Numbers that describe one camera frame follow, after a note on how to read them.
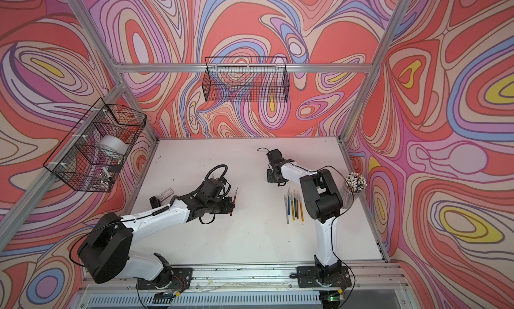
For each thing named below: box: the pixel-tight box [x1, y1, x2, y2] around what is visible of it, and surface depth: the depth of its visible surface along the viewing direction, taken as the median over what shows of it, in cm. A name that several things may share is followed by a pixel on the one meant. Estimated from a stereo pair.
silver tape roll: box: [97, 135, 130, 156], surface depth 76 cm
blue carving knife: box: [287, 187, 291, 216], surface depth 95 cm
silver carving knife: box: [284, 195, 290, 226], surface depth 93 cm
